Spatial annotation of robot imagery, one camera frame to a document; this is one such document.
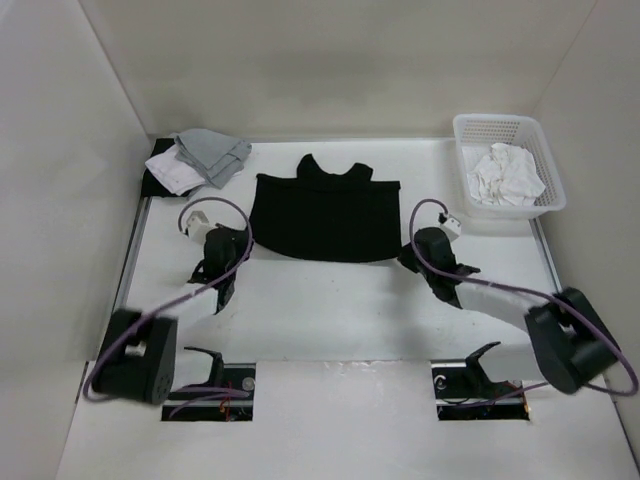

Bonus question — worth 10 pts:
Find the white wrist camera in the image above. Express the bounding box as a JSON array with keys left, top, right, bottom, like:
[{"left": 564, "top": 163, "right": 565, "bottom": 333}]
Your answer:
[
  {"left": 185, "top": 210, "right": 212, "bottom": 244},
  {"left": 438, "top": 213, "right": 462, "bottom": 242}
]

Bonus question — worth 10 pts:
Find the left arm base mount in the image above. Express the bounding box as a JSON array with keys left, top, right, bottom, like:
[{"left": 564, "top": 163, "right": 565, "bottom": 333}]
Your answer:
[{"left": 161, "top": 347, "right": 257, "bottom": 423}]

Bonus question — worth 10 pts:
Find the white crumpled tank top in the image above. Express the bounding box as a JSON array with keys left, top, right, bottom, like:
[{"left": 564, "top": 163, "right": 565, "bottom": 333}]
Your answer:
[{"left": 467, "top": 143, "right": 546, "bottom": 207}]

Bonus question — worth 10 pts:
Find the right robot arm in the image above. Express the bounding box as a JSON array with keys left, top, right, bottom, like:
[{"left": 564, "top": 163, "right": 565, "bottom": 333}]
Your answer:
[{"left": 398, "top": 227, "right": 623, "bottom": 396}]

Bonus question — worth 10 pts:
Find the aluminium table rail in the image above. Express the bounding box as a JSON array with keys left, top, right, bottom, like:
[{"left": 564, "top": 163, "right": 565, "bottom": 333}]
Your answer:
[
  {"left": 107, "top": 197, "right": 151, "bottom": 318},
  {"left": 529, "top": 218, "right": 562, "bottom": 291}
]

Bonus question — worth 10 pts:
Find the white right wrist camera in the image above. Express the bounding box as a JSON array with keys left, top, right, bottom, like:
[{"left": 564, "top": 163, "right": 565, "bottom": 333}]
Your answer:
[{"left": 438, "top": 213, "right": 462, "bottom": 242}]

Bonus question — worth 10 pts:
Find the left aluminium table rail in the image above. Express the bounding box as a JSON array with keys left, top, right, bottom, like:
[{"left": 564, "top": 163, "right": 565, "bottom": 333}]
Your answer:
[{"left": 107, "top": 197, "right": 151, "bottom": 318}]

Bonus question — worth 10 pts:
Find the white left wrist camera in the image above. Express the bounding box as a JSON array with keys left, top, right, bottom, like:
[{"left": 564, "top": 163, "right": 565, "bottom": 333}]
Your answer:
[{"left": 185, "top": 210, "right": 212, "bottom": 244}]

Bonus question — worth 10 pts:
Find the white folded tank top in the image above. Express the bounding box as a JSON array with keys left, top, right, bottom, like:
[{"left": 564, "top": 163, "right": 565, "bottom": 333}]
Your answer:
[{"left": 145, "top": 145, "right": 206, "bottom": 196}]

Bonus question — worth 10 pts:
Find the grey folded tank top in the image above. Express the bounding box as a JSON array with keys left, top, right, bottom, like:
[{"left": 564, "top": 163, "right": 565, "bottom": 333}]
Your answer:
[{"left": 174, "top": 129, "right": 252, "bottom": 189}]

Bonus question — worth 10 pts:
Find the right aluminium table rail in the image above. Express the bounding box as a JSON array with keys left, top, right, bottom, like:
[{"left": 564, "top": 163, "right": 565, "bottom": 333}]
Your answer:
[{"left": 529, "top": 218, "right": 562, "bottom": 291}]

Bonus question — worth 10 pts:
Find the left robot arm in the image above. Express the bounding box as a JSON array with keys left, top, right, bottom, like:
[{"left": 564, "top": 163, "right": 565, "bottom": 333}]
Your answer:
[{"left": 82, "top": 224, "right": 253, "bottom": 405}]

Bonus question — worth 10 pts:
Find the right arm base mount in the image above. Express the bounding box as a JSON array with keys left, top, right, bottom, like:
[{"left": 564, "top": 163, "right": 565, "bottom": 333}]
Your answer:
[{"left": 431, "top": 342, "right": 530, "bottom": 421}]

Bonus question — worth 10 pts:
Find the white plastic laundry basket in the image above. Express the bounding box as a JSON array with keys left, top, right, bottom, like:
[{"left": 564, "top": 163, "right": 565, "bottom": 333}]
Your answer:
[{"left": 453, "top": 114, "right": 566, "bottom": 220}]

